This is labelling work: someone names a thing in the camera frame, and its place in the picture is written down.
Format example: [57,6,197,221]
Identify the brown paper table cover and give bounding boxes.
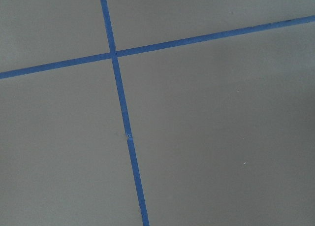
[0,0,315,226]

